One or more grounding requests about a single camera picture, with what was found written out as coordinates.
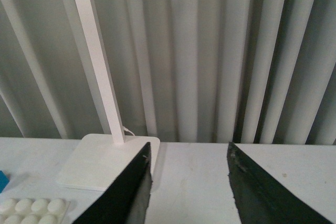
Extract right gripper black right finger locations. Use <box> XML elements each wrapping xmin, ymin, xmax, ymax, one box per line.
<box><xmin>227</xmin><ymin>143</ymin><xmax>331</xmax><ymax>223</ymax></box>

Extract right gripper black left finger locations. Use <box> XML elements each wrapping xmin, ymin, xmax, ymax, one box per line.
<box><xmin>74</xmin><ymin>142</ymin><xmax>152</xmax><ymax>223</ymax></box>

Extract blue three-stud block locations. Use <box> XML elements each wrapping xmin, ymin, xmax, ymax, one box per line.
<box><xmin>0</xmin><ymin>170</ymin><xmax>9</xmax><ymax>193</ymax></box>

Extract white desk lamp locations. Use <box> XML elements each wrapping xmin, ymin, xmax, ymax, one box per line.
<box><xmin>57</xmin><ymin>0</ymin><xmax>160</xmax><ymax>191</ymax></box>

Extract white studded base plate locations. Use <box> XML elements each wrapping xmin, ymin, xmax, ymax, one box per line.
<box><xmin>1</xmin><ymin>198</ymin><xmax>70</xmax><ymax>223</ymax></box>

